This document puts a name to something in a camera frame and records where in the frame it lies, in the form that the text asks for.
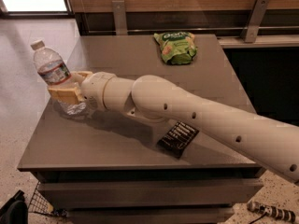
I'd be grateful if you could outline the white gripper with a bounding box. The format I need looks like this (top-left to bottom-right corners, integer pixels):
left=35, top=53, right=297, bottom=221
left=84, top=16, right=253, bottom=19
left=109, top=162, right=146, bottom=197
left=48, top=71, right=115, bottom=111

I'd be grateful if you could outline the clear plastic water bottle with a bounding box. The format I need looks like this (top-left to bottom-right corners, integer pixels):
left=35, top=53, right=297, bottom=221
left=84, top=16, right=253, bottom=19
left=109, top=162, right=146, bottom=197
left=31, top=40, right=86, bottom=116

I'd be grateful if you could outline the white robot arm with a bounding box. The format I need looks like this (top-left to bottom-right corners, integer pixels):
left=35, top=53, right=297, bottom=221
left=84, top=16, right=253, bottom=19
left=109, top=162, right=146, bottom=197
left=48, top=72, right=299, bottom=184

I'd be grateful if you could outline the grey drawer cabinet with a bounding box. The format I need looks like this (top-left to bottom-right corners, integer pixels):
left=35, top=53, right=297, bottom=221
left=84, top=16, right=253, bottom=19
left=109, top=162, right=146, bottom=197
left=18, top=35, right=264, bottom=224

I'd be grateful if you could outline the green snack bag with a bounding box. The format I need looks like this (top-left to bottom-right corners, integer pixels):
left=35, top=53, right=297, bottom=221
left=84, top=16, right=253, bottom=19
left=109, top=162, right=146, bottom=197
left=154, top=31, right=197, bottom=65

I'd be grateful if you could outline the black snack bar wrapper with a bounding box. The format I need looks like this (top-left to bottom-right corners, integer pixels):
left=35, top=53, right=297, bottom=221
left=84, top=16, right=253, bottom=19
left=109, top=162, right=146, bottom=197
left=157, top=121, right=199, bottom=159

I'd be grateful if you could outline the black bag on floor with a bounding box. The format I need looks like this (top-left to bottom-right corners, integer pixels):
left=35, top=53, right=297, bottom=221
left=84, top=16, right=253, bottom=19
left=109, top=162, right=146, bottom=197
left=0, top=189, right=28, bottom=224

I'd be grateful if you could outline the left metal wall bracket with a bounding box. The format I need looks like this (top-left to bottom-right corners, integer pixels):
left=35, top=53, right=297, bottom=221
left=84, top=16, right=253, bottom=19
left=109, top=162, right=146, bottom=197
left=112, top=0, right=128, bottom=35

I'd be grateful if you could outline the metal wall bracket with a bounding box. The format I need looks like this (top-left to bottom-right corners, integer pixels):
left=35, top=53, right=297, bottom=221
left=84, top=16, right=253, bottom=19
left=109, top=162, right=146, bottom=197
left=241, top=0, right=270, bottom=43
left=112, top=0, right=128, bottom=35

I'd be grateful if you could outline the wire mesh basket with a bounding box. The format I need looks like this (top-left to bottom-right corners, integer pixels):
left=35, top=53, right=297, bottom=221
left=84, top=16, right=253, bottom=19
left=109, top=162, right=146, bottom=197
left=28, top=183, right=53, bottom=217

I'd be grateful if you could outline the grey wall shelf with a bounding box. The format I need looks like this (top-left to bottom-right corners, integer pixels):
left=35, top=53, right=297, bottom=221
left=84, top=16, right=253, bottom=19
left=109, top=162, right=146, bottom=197
left=218, top=35, right=299, bottom=49

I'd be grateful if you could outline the right metal wall bracket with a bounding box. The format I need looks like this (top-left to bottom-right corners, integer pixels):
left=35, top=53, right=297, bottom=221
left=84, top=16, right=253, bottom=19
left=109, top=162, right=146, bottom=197
left=241, top=0, right=270, bottom=43

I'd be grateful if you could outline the black white striped handle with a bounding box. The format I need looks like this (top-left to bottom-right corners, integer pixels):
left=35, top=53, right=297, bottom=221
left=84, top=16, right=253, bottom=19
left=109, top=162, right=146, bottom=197
left=247, top=201, right=299, bottom=224

